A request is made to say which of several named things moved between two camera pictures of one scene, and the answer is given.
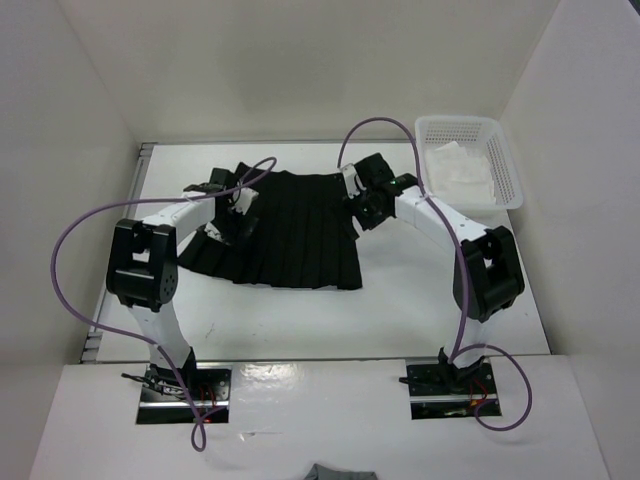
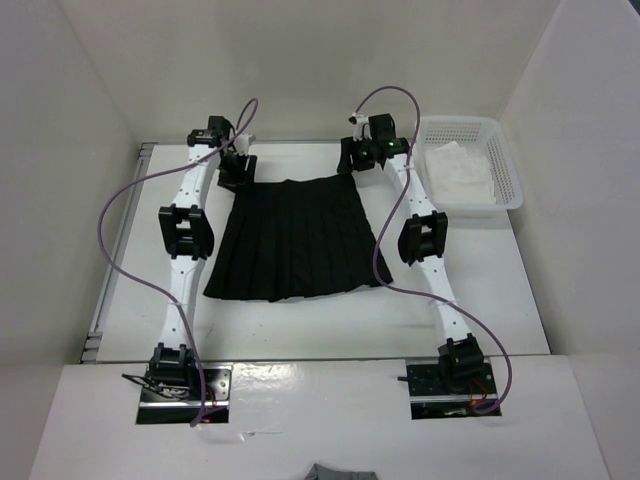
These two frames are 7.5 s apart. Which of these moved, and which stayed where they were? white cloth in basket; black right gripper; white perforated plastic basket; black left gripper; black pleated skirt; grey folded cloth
Moved: black left gripper; black pleated skirt; black right gripper
Stayed: grey folded cloth; white perforated plastic basket; white cloth in basket
